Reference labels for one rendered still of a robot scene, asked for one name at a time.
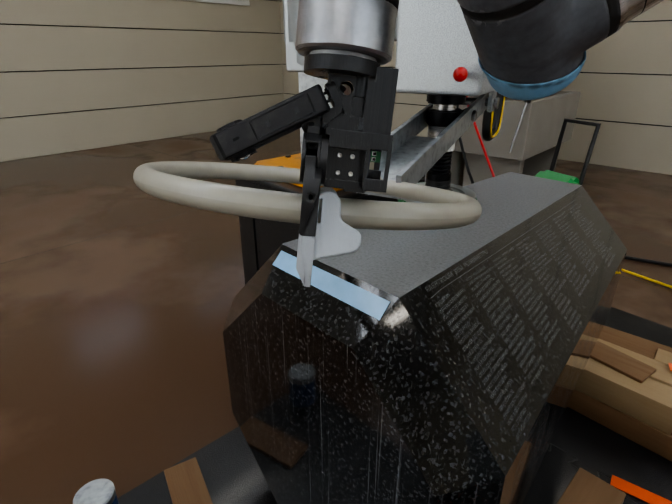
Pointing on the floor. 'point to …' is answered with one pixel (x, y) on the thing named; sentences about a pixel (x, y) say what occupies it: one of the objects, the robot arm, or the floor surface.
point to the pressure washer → (558, 152)
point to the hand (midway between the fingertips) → (301, 265)
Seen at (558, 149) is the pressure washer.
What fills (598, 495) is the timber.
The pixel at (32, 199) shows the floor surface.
